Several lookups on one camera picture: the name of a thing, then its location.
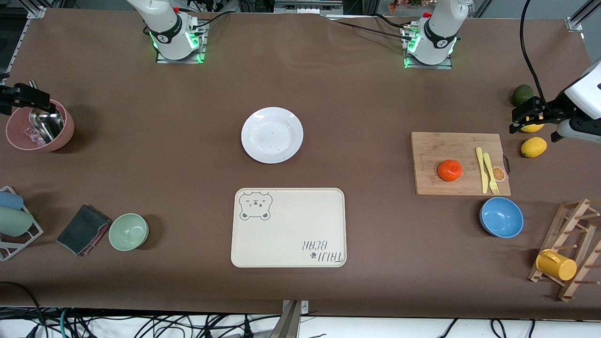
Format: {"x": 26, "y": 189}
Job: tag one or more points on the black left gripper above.
{"x": 553, "y": 108}

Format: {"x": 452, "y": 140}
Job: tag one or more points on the pale green cup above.
{"x": 14, "y": 222}

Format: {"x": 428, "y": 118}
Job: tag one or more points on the dark green avocado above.
{"x": 521, "y": 93}

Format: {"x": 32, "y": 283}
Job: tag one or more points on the pink bowl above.
{"x": 68, "y": 131}

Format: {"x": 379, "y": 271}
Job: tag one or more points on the yellow lemon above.
{"x": 535, "y": 128}
{"x": 534, "y": 147}

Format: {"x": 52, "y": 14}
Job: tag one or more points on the light blue cup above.
{"x": 9, "y": 200}

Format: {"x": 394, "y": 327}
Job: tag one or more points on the pale green bowl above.
{"x": 128, "y": 232}

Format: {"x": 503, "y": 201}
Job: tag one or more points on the grey metal equipment box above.
{"x": 307, "y": 5}

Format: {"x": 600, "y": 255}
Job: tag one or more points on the toy orange slice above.
{"x": 500, "y": 174}

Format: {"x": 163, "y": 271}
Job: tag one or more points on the white round plate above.
{"x": 272, "y": 136}

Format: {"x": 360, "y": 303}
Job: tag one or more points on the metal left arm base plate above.
{"x": 446, "y": 66}

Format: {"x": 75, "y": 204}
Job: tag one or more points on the aluminium table corner bracket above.
{"x": 580, "y": 19}
{"x": 36, "y": 11}

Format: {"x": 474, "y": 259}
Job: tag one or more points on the cream bear print tray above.
{"x": 288, "y": 230}

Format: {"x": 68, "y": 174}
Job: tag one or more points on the stainless steel ladle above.
{"x": 47, "y": 124}

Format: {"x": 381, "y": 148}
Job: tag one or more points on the yellow plastic knife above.
{"x": 481, "y": 169}

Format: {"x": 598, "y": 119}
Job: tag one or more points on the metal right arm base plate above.
{"x": 159, "y": 59}

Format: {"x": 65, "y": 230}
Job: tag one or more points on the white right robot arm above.
{"x": 169, "y": 33}

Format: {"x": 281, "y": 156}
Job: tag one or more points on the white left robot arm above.
{"x": 436, "y": 37}

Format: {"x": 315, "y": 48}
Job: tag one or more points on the bamboo cutting board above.
{"x": 432, "y": 150}

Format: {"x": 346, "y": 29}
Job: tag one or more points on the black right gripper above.
{"x": 9, "y": 97}

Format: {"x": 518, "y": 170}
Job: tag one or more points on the yellow plastic fork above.
{"x": 489, "y": 166}

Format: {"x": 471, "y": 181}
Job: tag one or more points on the blue bowl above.
{"x": 501, "y": 217}

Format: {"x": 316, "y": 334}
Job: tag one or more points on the wooden peg drying rack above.
{"x": 554, "y": 225}

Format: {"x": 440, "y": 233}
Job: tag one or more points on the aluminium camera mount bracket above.
{"x": 293, "y": 319}

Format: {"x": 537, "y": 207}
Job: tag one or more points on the orange mandarin fruit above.
{"x": 450, "y": 170}

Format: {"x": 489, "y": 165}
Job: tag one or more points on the yellow plastic mug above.
{"x": 556, "y": 265}

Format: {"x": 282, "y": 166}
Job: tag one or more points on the folded dark grey cloth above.
{"x": 82, "y": 227}

